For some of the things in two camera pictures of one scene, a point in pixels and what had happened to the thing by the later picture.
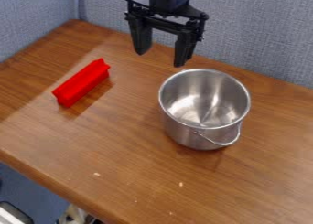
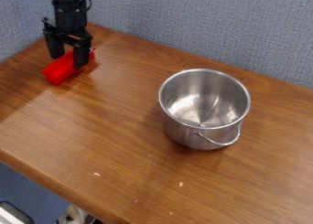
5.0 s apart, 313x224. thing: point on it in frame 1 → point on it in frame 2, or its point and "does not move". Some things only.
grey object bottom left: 11,215 does not move
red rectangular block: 81,83 → 62,69
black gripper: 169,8 → 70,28
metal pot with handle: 205,102 does not move
